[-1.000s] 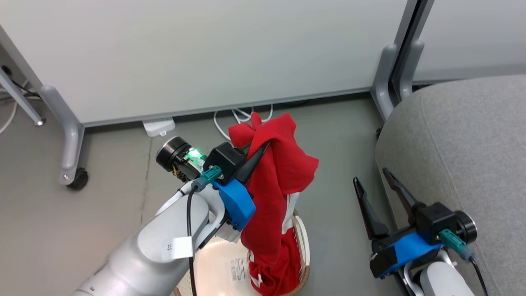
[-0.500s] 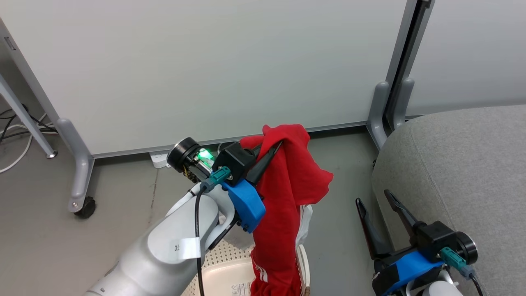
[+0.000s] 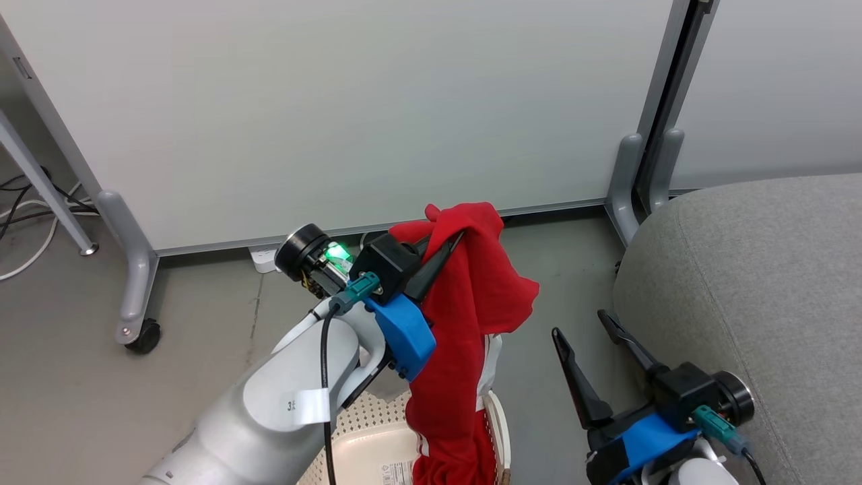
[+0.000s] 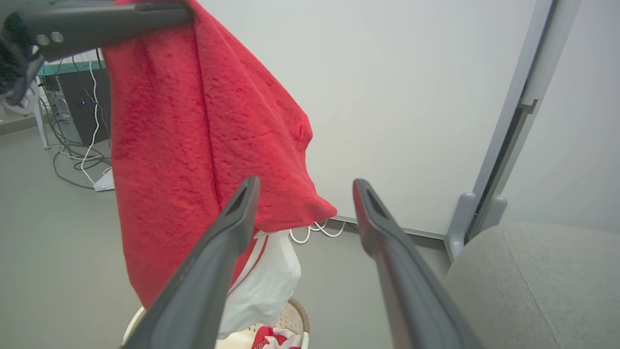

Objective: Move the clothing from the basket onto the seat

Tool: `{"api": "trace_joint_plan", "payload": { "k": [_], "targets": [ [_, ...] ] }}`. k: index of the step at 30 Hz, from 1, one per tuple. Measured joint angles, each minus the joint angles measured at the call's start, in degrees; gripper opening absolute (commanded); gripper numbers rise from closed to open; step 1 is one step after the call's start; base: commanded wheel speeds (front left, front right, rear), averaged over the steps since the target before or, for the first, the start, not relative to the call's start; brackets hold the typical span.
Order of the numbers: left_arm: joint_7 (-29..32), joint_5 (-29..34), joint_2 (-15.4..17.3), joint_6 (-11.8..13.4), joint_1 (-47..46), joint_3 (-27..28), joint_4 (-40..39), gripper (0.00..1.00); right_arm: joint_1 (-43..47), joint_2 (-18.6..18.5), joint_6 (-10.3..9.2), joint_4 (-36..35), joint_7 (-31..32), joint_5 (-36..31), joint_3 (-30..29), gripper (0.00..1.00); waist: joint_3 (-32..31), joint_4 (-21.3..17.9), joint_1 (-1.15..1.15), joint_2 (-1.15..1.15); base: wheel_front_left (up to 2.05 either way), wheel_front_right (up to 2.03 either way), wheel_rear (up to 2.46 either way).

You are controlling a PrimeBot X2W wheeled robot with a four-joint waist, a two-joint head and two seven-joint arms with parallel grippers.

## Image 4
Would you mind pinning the small grey partition foot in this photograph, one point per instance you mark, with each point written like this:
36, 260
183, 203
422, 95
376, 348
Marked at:
457, 228

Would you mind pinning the teal edged desk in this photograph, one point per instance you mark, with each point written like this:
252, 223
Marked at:
68, 68

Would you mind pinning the grey fabric sofa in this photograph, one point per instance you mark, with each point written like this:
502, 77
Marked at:
533, 291

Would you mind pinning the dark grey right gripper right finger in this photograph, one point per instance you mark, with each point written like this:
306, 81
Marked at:
411, 291

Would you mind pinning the cream plastic laundry basket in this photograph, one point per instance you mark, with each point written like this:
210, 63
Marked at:
293, 320

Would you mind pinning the grey partition bottom rail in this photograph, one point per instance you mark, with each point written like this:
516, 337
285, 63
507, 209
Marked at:
411, 231

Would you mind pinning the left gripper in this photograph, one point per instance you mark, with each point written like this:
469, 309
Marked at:
12, 63

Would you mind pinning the white garment with red stripes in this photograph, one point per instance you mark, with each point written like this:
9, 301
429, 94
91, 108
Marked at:
266, 286

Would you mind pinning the white power strip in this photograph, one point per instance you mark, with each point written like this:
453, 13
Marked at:
105, 182

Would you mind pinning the silver computer case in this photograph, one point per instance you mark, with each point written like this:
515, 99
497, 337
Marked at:
65, 118

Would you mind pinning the black computer tower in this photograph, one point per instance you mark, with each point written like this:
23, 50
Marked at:
87, 106

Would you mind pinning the red and white printed garment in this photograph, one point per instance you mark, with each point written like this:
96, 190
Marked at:
271, 340

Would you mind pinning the red fleece garment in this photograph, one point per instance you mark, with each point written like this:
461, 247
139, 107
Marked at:
169, 145

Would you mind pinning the grey partition frame post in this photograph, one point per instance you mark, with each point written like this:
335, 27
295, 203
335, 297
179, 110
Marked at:
537, 63

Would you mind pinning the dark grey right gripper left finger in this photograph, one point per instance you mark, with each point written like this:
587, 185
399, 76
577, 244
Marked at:
203, 281

